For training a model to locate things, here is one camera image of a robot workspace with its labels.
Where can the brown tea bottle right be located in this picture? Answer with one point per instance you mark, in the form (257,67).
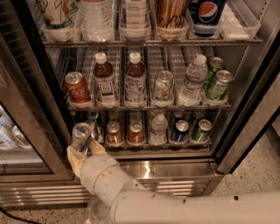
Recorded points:
(135,79)

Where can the green can front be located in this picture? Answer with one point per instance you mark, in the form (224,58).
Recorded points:
(219,85)

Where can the steel fridge door right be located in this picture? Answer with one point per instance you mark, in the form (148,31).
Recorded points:
(254,96)

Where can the white green can top shelf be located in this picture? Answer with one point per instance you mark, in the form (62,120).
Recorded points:
(56,14)

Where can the copper can bottom shelf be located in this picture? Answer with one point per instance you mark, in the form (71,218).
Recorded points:
(114,133)

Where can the red coca-cola can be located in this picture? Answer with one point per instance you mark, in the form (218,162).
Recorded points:
(77,87)

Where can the middle wire shelf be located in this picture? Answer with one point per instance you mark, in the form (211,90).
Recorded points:
(122,108)

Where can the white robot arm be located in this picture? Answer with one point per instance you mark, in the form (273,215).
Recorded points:
(130,203)

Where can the white labelled bottle top shelf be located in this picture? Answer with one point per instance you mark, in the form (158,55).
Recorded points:
(134,13)

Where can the wire shelf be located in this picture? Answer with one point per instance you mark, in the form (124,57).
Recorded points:
(136,147)
(155,43)
(122,108)

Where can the green can rear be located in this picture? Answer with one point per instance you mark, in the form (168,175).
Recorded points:
(215,64)

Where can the large pepsi can top shelf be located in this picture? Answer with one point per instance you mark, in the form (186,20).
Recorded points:
(206,15)

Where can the green can bottom shelf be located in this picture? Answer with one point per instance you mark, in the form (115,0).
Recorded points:
(201,131)

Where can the empty clear plastic tray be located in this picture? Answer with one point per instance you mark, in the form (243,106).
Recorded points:
(239,21)

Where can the clear water bottle shelf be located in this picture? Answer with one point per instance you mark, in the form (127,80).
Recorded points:
(158,130)
(195,74)
(97,20)

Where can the brown tea bottle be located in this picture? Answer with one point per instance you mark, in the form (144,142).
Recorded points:
(104,79)
(135,79)

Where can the bottom wire shelf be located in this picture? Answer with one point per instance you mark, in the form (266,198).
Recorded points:
(136,147)

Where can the top wire shelf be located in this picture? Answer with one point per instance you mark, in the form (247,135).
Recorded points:
(155,43)

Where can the clear water bottle top shelf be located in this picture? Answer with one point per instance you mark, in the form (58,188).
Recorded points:
(97,20)

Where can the red can bottom shelf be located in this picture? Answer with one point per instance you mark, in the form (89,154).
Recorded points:
(136,132)

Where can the gold can top shelf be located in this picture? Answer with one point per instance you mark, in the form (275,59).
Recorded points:
(171,13)

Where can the blue pepsi can bottom shelf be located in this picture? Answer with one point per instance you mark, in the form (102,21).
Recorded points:
(180,131)

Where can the clear plastic bin on floor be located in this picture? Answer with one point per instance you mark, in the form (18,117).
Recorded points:
(97,212)

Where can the white 7up can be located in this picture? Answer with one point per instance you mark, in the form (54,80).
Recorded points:
(163,85)

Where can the blue silver redbull can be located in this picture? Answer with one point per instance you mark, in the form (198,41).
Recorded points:
(80,134)

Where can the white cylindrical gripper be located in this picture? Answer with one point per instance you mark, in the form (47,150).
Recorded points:
(91,171)

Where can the glass fridge door left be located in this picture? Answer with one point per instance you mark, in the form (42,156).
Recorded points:
(43,160)

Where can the clear water bottle middle shelf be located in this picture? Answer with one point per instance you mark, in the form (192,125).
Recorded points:
(195,74)

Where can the brown tea bottle left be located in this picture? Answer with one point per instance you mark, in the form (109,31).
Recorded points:
(104,79)

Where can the clear water bottle bottom shelf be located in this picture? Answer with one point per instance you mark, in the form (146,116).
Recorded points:
(158,130)

